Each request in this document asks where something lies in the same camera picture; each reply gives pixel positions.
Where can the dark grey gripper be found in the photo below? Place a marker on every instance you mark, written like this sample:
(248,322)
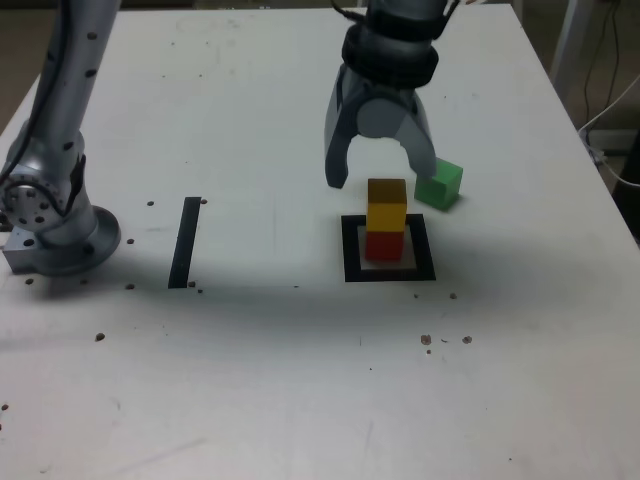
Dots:
(390,92)

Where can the yellow cube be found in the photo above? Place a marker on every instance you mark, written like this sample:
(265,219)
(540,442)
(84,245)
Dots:
(386,215)

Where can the green cube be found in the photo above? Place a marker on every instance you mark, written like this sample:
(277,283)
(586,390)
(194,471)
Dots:
(442,192)

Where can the red cube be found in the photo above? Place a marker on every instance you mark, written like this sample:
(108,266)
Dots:
(384,247)

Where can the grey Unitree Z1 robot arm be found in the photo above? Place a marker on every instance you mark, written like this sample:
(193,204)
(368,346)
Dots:
(65,100)

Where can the black tape square outline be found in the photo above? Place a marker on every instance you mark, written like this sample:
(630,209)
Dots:
(350,250)

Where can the black tape strip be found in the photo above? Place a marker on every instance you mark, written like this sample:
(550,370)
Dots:
(184,245)

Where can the white metal frame leg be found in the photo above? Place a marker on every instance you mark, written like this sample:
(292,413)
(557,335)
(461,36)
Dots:
(567,40)

